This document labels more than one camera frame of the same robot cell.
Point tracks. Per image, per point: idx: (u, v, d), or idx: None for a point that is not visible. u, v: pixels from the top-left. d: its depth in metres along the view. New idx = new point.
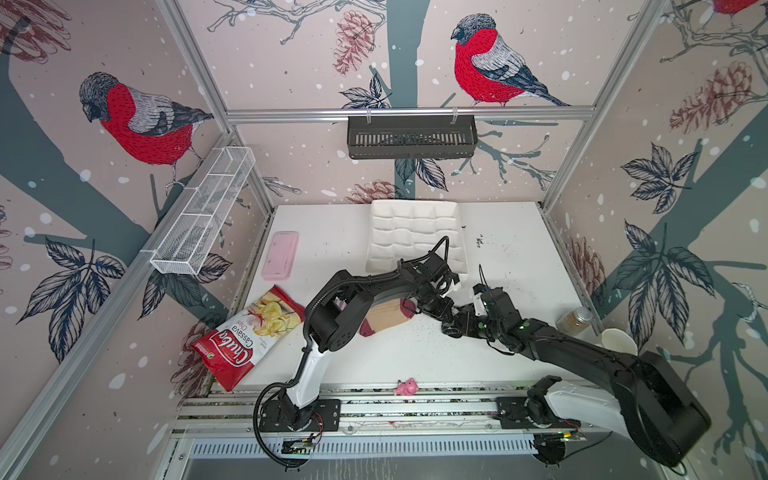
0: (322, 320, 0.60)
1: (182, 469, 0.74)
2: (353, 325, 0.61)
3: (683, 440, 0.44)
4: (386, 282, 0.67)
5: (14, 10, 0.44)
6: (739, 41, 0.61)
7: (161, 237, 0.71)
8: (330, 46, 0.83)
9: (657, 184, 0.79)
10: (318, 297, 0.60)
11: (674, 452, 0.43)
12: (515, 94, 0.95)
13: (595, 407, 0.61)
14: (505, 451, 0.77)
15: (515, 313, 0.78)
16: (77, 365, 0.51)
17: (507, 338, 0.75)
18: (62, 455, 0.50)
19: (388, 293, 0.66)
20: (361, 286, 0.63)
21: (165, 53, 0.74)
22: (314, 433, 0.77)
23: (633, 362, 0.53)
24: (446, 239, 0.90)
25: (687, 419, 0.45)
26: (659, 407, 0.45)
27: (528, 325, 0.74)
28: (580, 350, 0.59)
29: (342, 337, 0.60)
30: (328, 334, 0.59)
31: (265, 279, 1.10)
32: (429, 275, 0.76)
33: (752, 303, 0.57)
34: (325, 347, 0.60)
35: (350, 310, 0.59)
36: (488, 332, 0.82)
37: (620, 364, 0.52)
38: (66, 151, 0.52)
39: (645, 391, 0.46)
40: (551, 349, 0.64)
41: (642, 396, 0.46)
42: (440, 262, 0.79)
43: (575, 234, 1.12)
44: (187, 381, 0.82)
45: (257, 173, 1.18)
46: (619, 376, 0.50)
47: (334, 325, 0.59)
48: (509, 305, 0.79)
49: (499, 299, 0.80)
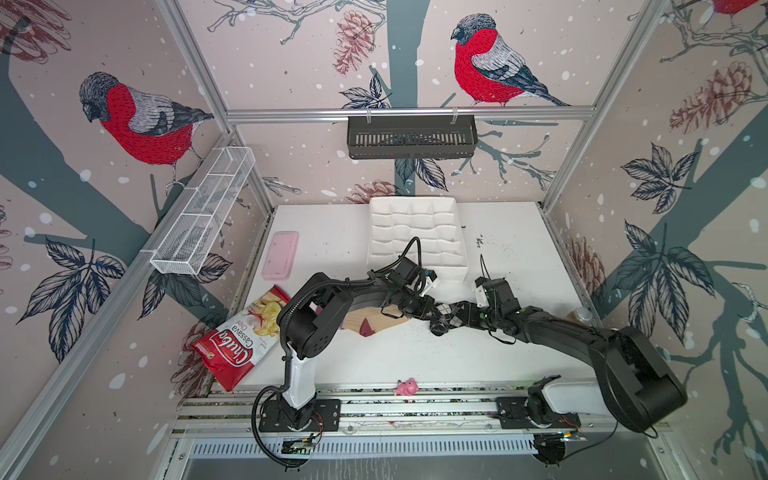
0: (298, 327, 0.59)
1: (182, 469, 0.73)
2: (330, 328, 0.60)
3: (653, 407, 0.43)
4: (361, 286, 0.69)
5: (14, 10, 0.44)
6: (739, 41, 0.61)
7: (161, 237, 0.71)
8: (331, 46, 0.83)
9: (657, 184, 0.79)
10: (294, 301, 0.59)
11: (643, 417, 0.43)
12: (515, 94, 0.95)
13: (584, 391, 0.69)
14: (505, 451, 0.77)
15: (514, 300, 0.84)
16: (77, 365, 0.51)
17: (503, 321, 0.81)
18: (62, 455, 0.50)
19: (365, 294, 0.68)
20: (338, 288, 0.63)
21: (165, 54, 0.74)
22: (314, 433, 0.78)
23: (611, 335, 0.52)
24: (418, 239, 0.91)
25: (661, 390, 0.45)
26: (631, 374, 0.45)
27: (525, 309, 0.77)
28: (562, 327, 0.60)
29: (318, 343, 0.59)
30: (304, 339, 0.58)
31: (265, 279, 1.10)
32: (400, 283, 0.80)
33: (752, 303, 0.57)
34: (303, 354, 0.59)
35: (330, 312, 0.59)
36: (488, 321, 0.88)
37: (598, 336, 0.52)
38: (66, 151, 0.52)
39: (618, 355, 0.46)
40: (539, 328, 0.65)
41: (615, 362, 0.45)
42: (413, 266, 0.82)
43: (575, 235, 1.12)
44: (187, 380, 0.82)
45: (257, 173, 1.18)
46: (595, 343, 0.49)
47: (311, 329, 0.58)
48: (508, 294, 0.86)
49: (500, 286, 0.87)
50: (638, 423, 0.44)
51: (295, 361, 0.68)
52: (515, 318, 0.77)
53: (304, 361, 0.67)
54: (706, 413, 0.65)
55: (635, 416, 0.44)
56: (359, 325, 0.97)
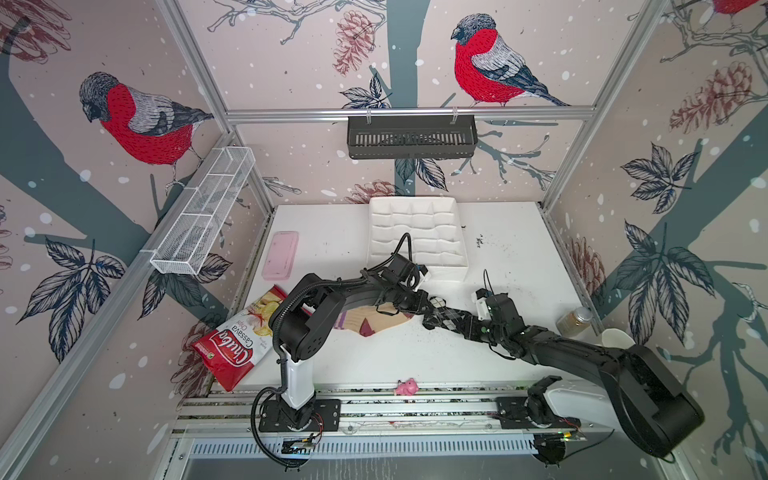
0: (291, 329, 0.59)
1: (182, 469, 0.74)
2: (323, 330, 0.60)
3: (671, 429, 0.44)
4: (353, 285, 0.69)
5: (14, 10, 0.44)
6: (739, 41, 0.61)
7: (161, 237, 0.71)
8: (331, 46, 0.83)
9: (657, 184, 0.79)
10: (286, 304, 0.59)
11: (663, 440, 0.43)
12: (515, 94, 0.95)
13: (593, 404, 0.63)
14: (505, 451, 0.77)
15: (519, 320, 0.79)
16: (77, 365, 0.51)
17: (509, 343, 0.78)
18: (62, 455, 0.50)
19: (357, 296, 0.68)
20: (329, 289, 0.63)
21: (165, 54, 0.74)
22: (314, 433, 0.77)
23: (621, 353, 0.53)
24: (408, 235, 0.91)
25: (677, 409, 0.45)
26: (645, 396, 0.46)
27: (530, 331, 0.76)
28: (570, 348, 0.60)
29: (312, 345, 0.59)
30: (297, 342, 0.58)
31: (265, 279, 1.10)
32: (394, 280, 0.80)
33: (752, 303, 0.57)
34: (297, 357, 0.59)
35: (320, 314, 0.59)
36: (490, 337, 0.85)
37: (607, 357, 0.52)
38: (66, 151, 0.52)
39: (631, 377, 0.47)
40: (546, 349, 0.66)
41: (627, 385, 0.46)
42: (406, 263, 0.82)
43: (575, 235, 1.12)
44: (187, 380, 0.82)
45: (257, 173, 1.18)
46: (606, 365, 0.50)
47: (303, 331, 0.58)
48: (513, 312, 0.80)
49: (505, 304, 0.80)
50: (658, 447, 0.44)
51: (290, 364, 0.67)
52: (521, 341, 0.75)
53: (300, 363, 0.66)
54: (706, 413, 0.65)
55: (653, 440, 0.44)
56: (359, 325, 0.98)
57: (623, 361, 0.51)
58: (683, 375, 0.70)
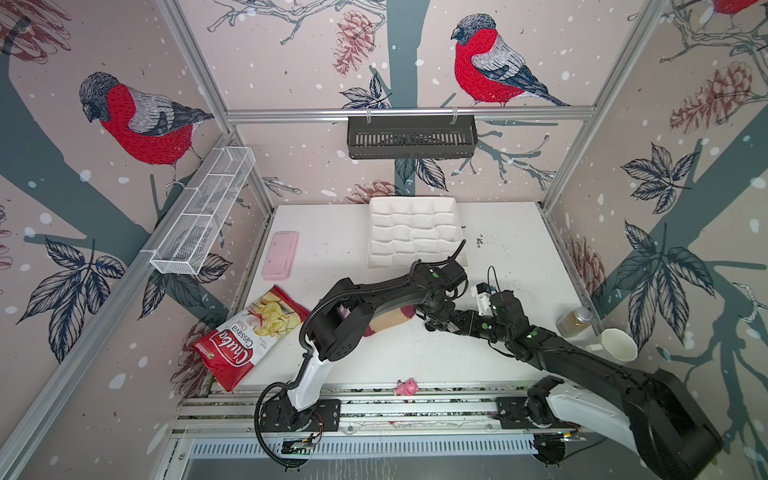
0: (322, 328, 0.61)
1: (182, 469, 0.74)
2: (354, 336, 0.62)
3: (693, 459, 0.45)
4: (392, 290, 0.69)
5: (14, 10, 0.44)
6: (739, 41, 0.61)
7: (161, 237, 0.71)
8: (331, 46, 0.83)
9: (657, 184, 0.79)
10: (320, 305, 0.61)
11: (685, 473, 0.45)
12: (515, 94, 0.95)
13: (601, 416, 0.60)
14: (505, 451, 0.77)
15: (525, 321, 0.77)
16: (77, 365, 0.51)
17: (515, 346, 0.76)
18: (62, 455, 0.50)
19: (394, 301, 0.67)
20: (364, 297, 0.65)
21: (165, 54, 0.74)
22: (314, 433, 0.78)
23: (644, 379, 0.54)
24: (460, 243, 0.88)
25: (698, 438, 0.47)
26: (670, 427, 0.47)
27: (536, 335, 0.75)
28: (586, 363, 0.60)
29: (343, 348, 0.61)
30: (328, 343, 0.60)
31: (265, 279, 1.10)
32: (447, 281, 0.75)
33: (752, 303, 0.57)
34: (326, 356, 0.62)
35: (350, 322, 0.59)
36: (491, 334, 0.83)
37: (630, 382, 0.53)
38: (66, 152, 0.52)
39: (656, 409, 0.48)
40: (559, 361, 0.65)
41: (654, 416, 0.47)
42: (461, 271, 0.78)
43: (575, 235, 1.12)
44: (187, 380, 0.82)
45: (257, 173, 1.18)
46: (630, 393, 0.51)
47: (333, 333, 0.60)
48: (519, 314, 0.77)
49: (511, 306, 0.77)
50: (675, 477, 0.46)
51: (312, 363, 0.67)
52: (528, 344, 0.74)
53: (325, 362, 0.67)
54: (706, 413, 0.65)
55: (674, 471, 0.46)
56: None
57: (645, 387, 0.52)
58: (683, 375, 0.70)
